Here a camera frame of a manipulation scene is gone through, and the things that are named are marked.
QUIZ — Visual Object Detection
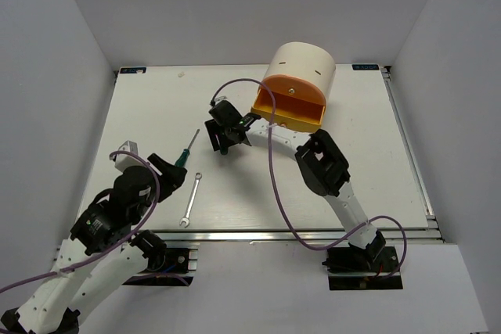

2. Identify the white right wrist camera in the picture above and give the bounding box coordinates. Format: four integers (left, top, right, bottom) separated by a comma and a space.
210, 95, 227, 106

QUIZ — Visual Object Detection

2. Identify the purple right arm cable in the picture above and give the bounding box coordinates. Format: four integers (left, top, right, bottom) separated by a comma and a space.
211, 77, 408, 281

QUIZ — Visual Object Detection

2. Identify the blue label sticker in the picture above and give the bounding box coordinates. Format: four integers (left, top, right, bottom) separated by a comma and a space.
351, 63, 380, 71
119, 66, 146, 74

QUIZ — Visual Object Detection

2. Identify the silver combination wrench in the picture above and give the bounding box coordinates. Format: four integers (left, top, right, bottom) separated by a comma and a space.
179, 172, 203, 228

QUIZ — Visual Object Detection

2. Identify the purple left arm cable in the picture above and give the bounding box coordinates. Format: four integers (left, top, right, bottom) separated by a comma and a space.
0, 149, 191, 296

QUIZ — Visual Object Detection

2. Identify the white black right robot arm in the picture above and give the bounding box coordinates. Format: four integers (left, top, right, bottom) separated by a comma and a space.
205, 99, 386, 271

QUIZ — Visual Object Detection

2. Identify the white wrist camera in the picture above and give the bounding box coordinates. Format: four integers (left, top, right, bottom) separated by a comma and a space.
110, 140, 141, 173
210, 95, 227, 106

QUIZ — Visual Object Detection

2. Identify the blue label sticker left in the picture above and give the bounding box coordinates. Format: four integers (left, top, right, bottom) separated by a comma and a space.
119, 66, 146, 74

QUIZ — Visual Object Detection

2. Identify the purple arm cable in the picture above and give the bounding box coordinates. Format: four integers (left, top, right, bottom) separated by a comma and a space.
211, 77, 408, 281
0, 149, 191, 296

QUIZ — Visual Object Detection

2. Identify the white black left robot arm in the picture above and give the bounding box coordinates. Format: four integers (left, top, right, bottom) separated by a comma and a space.
1, 151, 187, 333

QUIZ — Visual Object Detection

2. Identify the aluminium table edge rail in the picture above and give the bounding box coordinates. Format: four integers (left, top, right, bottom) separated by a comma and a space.
157, 221, 443, 243

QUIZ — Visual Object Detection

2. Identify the orange top drawer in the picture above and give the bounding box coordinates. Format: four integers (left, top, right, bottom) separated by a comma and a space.
262, 74, 326, 109

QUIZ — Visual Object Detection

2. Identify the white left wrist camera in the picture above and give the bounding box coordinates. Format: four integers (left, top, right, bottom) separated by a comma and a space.
110, 140, 141, 173

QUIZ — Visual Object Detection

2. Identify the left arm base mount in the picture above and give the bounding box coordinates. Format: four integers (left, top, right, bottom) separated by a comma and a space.
123, 242, 200, 287

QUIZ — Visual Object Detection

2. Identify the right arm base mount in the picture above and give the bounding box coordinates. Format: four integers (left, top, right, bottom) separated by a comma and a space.
322, 246, 403, 291

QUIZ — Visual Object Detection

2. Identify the blue label sticker right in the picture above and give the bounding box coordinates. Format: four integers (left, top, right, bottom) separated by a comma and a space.
351, 63, 380, 71

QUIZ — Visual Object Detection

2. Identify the cream round drawer cabinet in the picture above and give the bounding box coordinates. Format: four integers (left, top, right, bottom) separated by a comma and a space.
262, 41, 336, 102

